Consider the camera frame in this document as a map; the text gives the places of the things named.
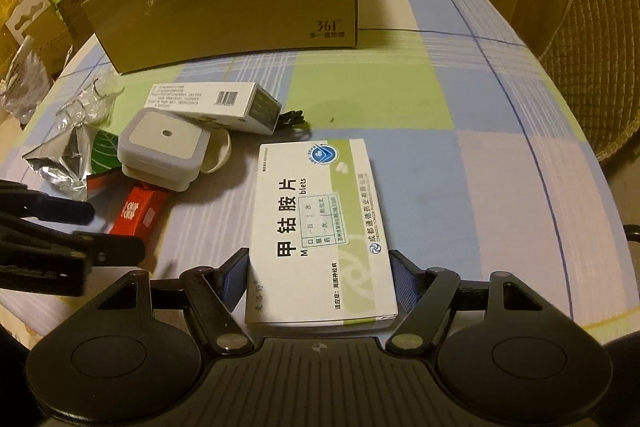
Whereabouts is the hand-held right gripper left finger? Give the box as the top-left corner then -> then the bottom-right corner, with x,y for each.
95,248 -> 251,355

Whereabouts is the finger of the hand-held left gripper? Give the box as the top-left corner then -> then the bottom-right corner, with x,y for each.
0,212 -> 146,298
0,179 -> 96,221

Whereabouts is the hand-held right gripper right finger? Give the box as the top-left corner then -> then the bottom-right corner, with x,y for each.
386,250 -> 548,355

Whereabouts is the silver foil bag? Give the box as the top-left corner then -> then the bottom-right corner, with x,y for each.
22,126 -> 101,204

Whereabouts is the white and green medicine box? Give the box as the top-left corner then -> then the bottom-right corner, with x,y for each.
245,139 -> 399,333

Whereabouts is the clear plastic hook package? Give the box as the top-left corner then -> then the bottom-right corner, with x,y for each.
56,76 -> 125,128

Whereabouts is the long white barcode box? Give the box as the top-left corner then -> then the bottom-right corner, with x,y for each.
142,82 -> 282,136

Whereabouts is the plaid cloth desktop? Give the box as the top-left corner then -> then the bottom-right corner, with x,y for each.
0,0 -> 632,358

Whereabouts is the red box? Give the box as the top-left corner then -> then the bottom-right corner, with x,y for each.
109,186 -> 172,239

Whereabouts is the green packet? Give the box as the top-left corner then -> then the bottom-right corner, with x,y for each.
89,131 -> 124,176

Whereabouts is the white square plastic container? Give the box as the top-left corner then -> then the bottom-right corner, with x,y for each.
117,109 -> 207,193

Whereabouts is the white band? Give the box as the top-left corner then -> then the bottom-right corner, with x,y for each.
199,127 -> 234,176

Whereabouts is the clear plastic bag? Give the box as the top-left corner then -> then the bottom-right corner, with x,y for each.
0,36 -> 55,124

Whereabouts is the stack of cardboard boxes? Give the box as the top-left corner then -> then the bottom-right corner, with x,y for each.
0,0 -> 118,75

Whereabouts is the quilted chair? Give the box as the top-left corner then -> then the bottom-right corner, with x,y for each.
537,0 -> 640,164

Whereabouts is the black cable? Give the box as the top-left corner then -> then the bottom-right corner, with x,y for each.
276,109 -> 307,128

